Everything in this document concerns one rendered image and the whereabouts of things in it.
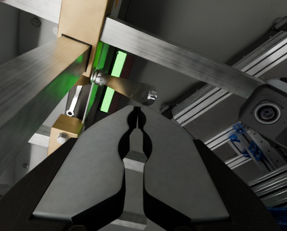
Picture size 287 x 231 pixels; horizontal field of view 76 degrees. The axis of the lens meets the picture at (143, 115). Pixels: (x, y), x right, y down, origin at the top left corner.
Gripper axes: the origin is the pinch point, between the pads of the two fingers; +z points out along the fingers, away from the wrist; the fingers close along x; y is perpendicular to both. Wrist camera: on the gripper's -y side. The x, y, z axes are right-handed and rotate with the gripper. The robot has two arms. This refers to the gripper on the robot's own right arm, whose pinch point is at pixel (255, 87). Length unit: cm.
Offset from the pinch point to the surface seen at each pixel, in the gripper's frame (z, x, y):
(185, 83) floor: 83, -28, 20
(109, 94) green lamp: 12.5, -16.7, -22.8
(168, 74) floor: 83, -27, 7
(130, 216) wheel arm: 2.3, -48.5, -5.5
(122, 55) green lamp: 12.4, -6.5, -22.6
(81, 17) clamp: -4.4, 0.5, -28.3
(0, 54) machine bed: 14, -17, -48
